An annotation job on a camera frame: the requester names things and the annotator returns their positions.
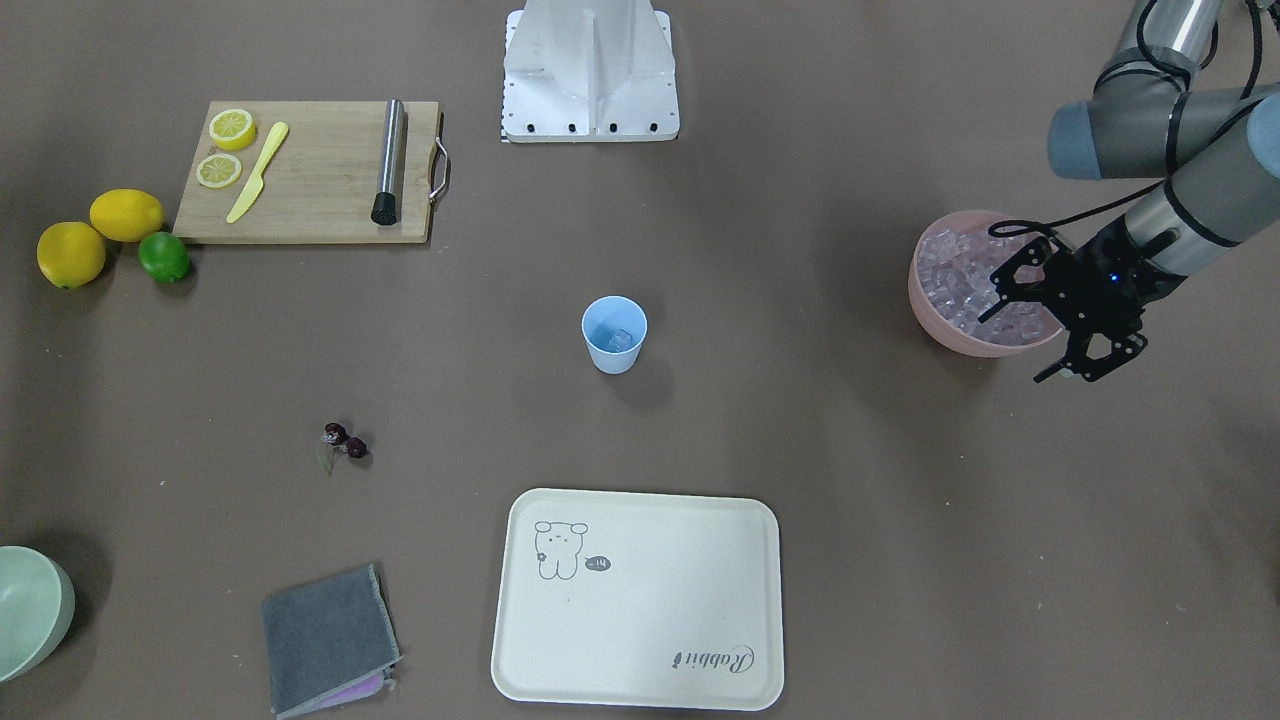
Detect yellow lemon outer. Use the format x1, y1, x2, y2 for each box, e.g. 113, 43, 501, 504
36, 222, 108, 290

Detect grey folded cloth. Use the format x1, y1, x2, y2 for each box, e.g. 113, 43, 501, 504
260, 562, 402, 719

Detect lemon slice inner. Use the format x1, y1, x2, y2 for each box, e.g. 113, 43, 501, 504
195, 152, 243, 190

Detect lemon slice near edge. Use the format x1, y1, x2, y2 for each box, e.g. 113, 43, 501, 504
207, 108, 257, 152

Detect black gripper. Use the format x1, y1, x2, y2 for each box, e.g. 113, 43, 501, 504
978, 217, 1187, 383

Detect yellow plastic knife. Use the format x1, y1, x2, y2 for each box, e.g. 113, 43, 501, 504
224, 120, 291, 224

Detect yellow lemon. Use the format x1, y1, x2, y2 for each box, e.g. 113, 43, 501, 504
90, 188, 165, 243
36, 222, 108, 290

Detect cream rabbit tray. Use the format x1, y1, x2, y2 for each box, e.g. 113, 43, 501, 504
490, 488, 785, 712

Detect clear ice cubes pile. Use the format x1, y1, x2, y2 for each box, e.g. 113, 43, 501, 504
916, 227, 1062, 347

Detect yellow lemon inner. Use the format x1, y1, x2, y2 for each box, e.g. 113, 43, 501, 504
90, 188, 165, 243

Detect dark red cherries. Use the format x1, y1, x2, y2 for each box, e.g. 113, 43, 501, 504
316, 421, 372, 477

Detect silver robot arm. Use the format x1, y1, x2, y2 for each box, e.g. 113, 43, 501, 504
980, 1, 1279, 382

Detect clear ice cube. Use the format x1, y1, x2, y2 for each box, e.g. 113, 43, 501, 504
605, 328, 636, 354

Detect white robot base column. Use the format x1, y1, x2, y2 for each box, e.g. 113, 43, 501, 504
500, 1, 681, 143

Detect mint green bowl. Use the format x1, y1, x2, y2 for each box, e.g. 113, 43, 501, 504
1, 546, 76, 683

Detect light blue plastic cup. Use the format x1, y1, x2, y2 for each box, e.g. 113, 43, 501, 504
580, 295, 649, 375

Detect green lime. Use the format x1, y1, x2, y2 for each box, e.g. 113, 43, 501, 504
137, 231, 192, 283

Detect wooden cutting board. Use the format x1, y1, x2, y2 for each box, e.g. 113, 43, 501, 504
173, 100, 448, 245

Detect pink bowl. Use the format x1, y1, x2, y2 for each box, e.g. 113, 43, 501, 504
908, 210, 1062, 357

